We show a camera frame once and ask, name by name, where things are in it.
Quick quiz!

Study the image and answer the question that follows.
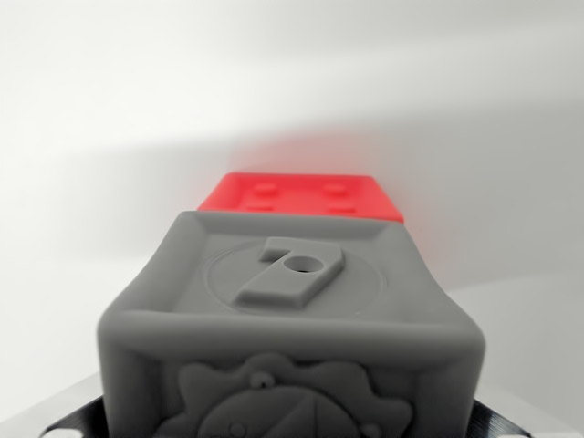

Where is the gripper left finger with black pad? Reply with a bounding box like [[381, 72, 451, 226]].
[[0, 371, 109, 438]]

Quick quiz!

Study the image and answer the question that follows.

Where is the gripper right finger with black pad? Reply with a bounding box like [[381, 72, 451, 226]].
[[472, 381, 584, 438]]

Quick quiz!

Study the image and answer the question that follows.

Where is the grey embossed rubber cube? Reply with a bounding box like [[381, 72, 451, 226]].
[[95, 210, 487, 438]]

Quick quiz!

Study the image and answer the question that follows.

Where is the red studded cube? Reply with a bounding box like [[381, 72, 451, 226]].
[[196, 172, 406, 224]]

